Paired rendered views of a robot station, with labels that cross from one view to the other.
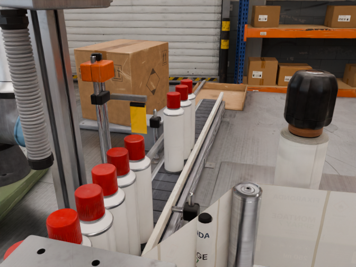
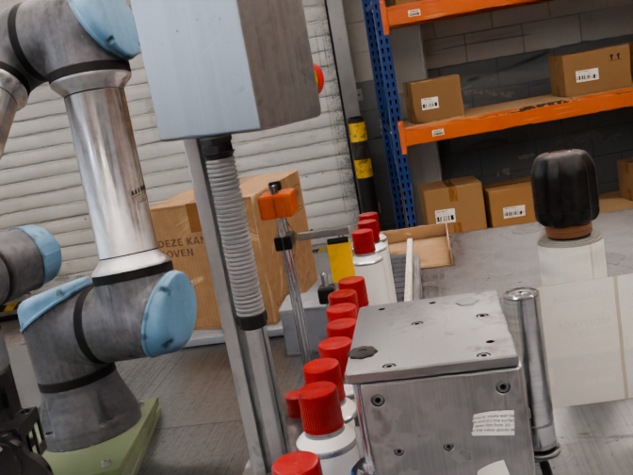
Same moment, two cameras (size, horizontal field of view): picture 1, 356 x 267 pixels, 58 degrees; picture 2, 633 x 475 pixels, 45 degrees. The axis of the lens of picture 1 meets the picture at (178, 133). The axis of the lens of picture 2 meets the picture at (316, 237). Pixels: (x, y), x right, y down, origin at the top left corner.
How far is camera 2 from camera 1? 0.45 m
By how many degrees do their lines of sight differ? 13
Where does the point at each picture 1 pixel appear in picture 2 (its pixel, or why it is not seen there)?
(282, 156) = (548, 274)
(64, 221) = (340, 343)
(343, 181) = not seen: outside the picture
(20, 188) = (141, 435)
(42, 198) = (180, 447)
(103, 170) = (341, 308)
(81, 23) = (50, 183)
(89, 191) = (343, 323)
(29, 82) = (241, 217)
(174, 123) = (373, 276)
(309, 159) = (585, 267)
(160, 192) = not seen: hidden behind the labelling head
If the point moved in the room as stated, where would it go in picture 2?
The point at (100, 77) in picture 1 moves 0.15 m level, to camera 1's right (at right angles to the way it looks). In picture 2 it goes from (288, 209) to (407, 186)
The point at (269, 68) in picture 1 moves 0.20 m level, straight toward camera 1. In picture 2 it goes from (466, 198) to (468, 204)
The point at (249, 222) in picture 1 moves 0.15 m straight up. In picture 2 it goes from (533, 332) to (516, 193)
